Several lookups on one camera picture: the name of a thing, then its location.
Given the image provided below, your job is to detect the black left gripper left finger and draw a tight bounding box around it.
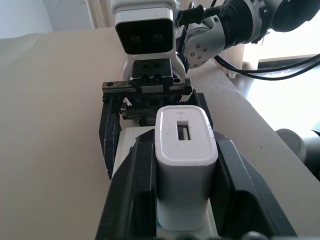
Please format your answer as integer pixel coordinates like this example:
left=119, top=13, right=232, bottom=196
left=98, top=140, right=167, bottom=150
left=94, top=128, right=159, bottom=240

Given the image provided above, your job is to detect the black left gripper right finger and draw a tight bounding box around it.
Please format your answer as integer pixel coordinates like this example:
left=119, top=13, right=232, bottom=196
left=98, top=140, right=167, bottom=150
left=209, top=130, right=299, bottom=240

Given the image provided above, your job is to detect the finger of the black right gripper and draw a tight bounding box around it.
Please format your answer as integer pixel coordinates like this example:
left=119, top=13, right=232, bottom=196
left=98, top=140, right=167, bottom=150
left=189, top=89, right=214, bottom=126
left=98, top=96, right=126, bottom=181

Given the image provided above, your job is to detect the white power strip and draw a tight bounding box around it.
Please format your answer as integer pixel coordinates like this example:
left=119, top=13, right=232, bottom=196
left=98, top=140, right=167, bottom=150
left=111, top=126, right=219, bottom=240

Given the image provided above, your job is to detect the white usb charger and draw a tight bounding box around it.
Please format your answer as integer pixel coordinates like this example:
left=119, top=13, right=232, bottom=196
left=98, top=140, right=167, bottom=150
left=153, top=105, right=220, bottom=232

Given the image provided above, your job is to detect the grey robot body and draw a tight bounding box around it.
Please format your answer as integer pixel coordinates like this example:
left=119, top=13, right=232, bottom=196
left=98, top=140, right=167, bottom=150
left=274, top=128, right=320, bottom=181

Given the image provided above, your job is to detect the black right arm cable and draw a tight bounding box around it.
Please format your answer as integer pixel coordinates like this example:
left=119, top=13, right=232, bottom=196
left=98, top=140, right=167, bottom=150
left=212, top=52, right=320, bottom=81

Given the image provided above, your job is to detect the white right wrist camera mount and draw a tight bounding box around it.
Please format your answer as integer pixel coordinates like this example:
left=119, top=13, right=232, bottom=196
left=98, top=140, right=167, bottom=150
left=111, top=0, right=189, bottom=81

